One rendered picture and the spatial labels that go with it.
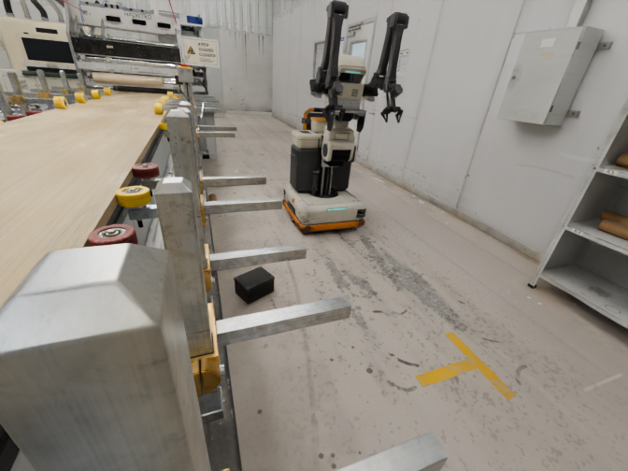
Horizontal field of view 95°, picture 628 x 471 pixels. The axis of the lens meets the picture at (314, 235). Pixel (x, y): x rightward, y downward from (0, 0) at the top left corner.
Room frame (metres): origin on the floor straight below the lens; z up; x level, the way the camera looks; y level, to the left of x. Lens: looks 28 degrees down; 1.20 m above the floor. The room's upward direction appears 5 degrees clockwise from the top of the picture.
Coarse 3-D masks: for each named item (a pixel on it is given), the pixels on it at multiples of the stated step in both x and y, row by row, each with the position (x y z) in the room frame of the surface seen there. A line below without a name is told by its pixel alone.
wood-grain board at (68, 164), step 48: (144, 96) 3.69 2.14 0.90; (0, 144) 1.10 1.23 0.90; (48, 144) 1.16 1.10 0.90; (96, 144) 1.22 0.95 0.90; (144, 144) 1.30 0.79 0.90; (0, 192) 0.66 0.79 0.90; (48, 192) 0.68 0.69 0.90; (96, 192) 0.71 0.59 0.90; (0, 240) 0.44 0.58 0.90; (48, 240) 0.46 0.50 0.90; (0, 288) 0.32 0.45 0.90
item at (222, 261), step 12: (228, 252) 0.59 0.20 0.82; (240, 252) 0.60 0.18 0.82; (252, 252) 0.60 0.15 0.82; (264, 252) 0.61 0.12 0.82; (276, 252) 0.61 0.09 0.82; (288, 252) 0.62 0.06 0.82; (300, 252) 0.64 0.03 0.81; (216, 264) 0.56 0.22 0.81; (228, 264) 0.57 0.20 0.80; (240, 264) 0.58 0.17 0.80; (252, 264) 0.59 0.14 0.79
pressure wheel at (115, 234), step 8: (112, 224) 0.53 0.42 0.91; (120, 224) 0.53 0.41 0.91; (96, 232) 0.49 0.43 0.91; (104, 232) 0.50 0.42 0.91; (112, 232) 0.49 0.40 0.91; (120, 232) 0.51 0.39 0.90; (128, 232) 0.50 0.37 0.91; (96, 240) 0.46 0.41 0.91; (104, 240) 0.46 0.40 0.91; (112, 240) 0.47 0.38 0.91; (120, 240) 0.47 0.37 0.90; (128, 240) 0.48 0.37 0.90; (136, 240) 0.51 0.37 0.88
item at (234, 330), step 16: (304, 304) 0.41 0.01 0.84; (320, 304) 0.41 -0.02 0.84; (336, 304) 0.41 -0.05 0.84; (224, 320) 0.35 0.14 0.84; (240, 320) 0.35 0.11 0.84; (256, 320) 0.36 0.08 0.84; (272, 320) 0.36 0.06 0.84; (288, 320) 0.36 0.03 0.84; (304, 320) 0.38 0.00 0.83; (320, 320) 0.39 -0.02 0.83; (336, 320) 0.40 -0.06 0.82; (224, 336) 0.32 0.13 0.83; (240, 336) 0.33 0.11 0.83; (256, 336) 0.34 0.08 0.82
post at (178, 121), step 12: (168, 120) 0.50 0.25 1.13; (180, 120) 0.50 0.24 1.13; (168, 132) 0.50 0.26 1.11; (180, 132) 0.50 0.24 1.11; (180, 144) 0.50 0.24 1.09; (192, 144) 0.51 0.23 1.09; (180, 156) 0.50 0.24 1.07; (192, 156) 0.51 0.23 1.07; (180, 168) 0.50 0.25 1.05; (192, 168) 0.51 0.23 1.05; (192, 180) 0.51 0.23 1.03; (204, 252) 0.51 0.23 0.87; (204, 264) 0.51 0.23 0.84
